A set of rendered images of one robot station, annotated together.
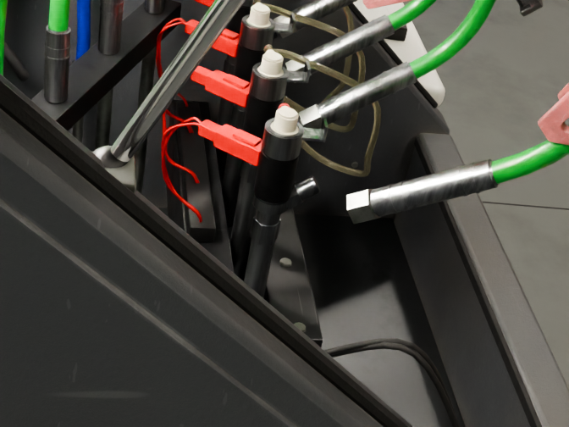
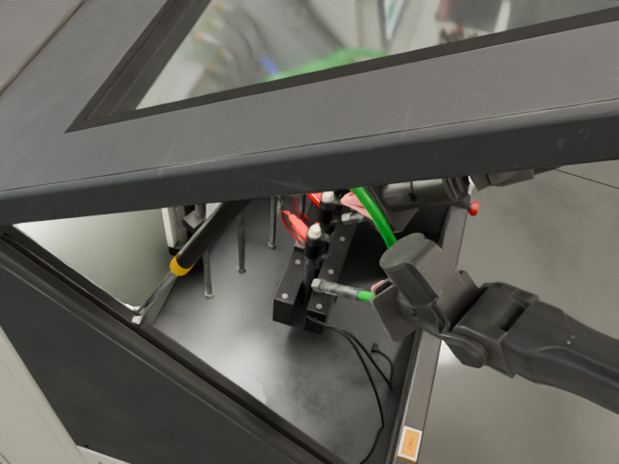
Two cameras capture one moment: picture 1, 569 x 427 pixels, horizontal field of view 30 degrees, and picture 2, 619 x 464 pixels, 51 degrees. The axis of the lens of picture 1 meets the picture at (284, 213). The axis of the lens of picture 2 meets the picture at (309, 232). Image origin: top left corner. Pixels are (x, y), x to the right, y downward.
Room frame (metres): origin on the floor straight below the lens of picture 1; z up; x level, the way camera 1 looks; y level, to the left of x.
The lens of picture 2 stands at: (0.06, -0.26, 1.99)
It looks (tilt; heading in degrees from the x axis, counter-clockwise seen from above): 53 degrees down; 26
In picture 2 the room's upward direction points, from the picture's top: 7 degrees clockwise
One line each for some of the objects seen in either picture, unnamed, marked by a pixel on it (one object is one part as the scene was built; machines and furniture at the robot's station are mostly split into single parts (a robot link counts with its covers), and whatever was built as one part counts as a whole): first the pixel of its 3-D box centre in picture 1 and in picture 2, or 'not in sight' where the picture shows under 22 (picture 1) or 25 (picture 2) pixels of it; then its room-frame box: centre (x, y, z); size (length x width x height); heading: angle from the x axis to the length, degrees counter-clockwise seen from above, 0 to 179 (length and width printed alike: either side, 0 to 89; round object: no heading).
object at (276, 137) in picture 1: (276, 243); (316, 270); (0.64, 0.00, 1.03); 0.05 x 0.03 x 0.21; 105
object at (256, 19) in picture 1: (258, 22); not in sight; (0.80, 0.05, 1.14); 0.02 x 0.02 x 0.03
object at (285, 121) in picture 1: (284, 127); (314, 232); (0.64, 0.01, 1.14); 0.02 x 0.02 x 0.03
